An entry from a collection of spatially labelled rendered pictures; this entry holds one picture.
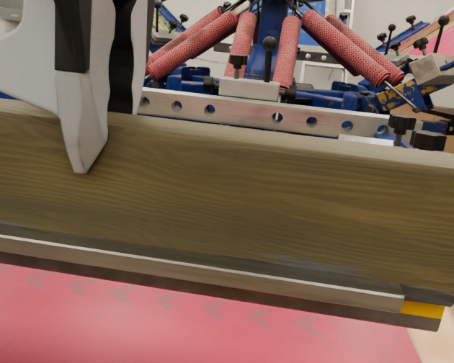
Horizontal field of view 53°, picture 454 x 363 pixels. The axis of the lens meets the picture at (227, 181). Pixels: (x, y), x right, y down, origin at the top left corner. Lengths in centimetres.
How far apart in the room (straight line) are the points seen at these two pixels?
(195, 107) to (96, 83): 71
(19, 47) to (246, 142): 11
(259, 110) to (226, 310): 60
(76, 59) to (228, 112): 72
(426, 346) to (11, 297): 31
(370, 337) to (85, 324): 20
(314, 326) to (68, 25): 26
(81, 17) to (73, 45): 1
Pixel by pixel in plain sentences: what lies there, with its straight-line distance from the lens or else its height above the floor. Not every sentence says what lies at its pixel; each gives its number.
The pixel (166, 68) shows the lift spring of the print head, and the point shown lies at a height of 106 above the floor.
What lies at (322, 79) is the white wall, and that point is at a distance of 482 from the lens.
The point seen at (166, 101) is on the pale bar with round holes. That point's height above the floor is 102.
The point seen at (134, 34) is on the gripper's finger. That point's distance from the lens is 26.
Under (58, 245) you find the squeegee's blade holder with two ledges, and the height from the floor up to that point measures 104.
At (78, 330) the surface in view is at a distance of 34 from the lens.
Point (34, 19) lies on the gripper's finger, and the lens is 23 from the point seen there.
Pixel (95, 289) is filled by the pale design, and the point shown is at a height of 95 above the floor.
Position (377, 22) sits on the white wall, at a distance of 487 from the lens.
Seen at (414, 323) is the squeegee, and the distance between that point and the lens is 28.
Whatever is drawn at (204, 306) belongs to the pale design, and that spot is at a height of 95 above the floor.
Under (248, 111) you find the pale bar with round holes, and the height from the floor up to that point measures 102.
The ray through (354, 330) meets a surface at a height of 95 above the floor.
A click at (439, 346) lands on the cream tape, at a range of 38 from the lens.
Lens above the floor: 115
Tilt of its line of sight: 17 degrees down
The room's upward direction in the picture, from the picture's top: 6 degrees clockwise
